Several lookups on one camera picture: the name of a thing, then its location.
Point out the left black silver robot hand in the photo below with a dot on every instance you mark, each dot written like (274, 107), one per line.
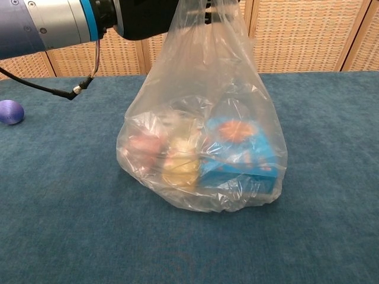
(139, 17)

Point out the clear plastic bag with snacks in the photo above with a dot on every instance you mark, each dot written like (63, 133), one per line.
(183, 88)

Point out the red snack packet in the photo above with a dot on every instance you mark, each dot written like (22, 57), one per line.
(145, 148)

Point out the yellow snack packet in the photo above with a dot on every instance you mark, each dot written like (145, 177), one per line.
(180, 168)

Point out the blue printed carton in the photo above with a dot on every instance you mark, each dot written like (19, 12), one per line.
(237, 174)

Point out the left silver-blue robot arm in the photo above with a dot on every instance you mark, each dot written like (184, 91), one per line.
(44, 26)

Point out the small blue ball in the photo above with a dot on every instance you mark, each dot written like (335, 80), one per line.
(11, 112)

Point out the teal carpet table mat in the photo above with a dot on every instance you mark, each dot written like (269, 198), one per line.
(74, 207)

